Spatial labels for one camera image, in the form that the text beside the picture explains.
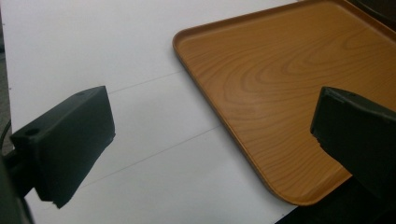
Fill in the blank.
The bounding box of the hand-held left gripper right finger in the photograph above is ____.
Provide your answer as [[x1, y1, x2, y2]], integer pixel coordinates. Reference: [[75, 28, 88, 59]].
[[309, 86, 396, 200]]

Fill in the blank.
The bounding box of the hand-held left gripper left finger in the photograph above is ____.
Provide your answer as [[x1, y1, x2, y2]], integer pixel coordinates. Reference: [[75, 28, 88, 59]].
[[9, 85, 117, 210]]

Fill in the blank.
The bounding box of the wooden tray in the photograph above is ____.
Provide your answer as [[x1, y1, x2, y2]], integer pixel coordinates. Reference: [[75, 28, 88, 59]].
[[172, 0, 396, 207]]

